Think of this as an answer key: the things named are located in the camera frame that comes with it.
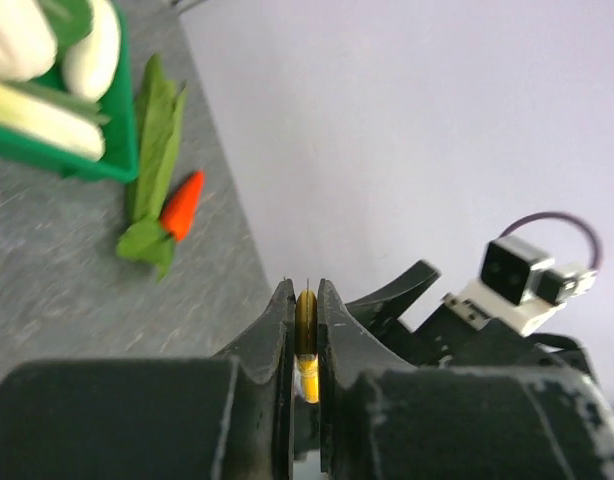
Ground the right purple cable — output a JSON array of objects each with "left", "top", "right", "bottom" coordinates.
[{"left": 499, "top": 210, "right": 604, "bottom": 271}]

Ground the yellow napa cabbage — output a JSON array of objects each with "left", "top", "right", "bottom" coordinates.
[{"left": 0, "top": 0, "right": 58, "bottom": 81}]

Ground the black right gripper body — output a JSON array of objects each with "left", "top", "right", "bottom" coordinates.
[{"left": 366, "top": 302, "right": 595, "bottom": 378}]

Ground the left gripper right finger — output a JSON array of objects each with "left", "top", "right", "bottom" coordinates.
[{"left": 318, "top": 280, "right": 614, "bottom": 479}]

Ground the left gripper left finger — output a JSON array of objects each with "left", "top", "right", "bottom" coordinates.
[{"left": 0, "top": 280, "right": 295, "bottom": 479}]

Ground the dark green leaf vegetable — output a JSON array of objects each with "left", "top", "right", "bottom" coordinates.
[{"left": 39, "top": 0, "right": 93, "bottom": 61}]

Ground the celery stalk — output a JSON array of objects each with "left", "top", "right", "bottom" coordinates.
[{"left": 0, "top": 81, "right": 106, "bottom": 162}]

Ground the orange carrot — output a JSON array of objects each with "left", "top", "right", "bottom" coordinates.
[{"left": 160, "top": 171, "right": 205, "bottom": 242}]

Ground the green plastic tray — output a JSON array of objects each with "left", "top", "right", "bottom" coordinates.
[{"left": 0, "top": 1, "right": 138, "bottom": 184}]

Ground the yellow utility knife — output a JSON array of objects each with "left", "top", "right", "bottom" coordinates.
[{"left": 294, "top": 287, "right": 320, "bottom": 404}]

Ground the white radish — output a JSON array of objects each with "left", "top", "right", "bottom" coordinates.
[{"left": 61, "top": 0, "right": 121, "bottom": 102}]

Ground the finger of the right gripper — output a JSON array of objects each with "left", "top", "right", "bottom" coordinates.
[{"left": 346, "top": 260, "right": 441, "bottom": 320}]

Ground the green leafy lettuce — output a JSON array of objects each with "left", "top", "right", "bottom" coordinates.
[{"left": 126, "top": 53, "right": 187, "bottom": 223}]

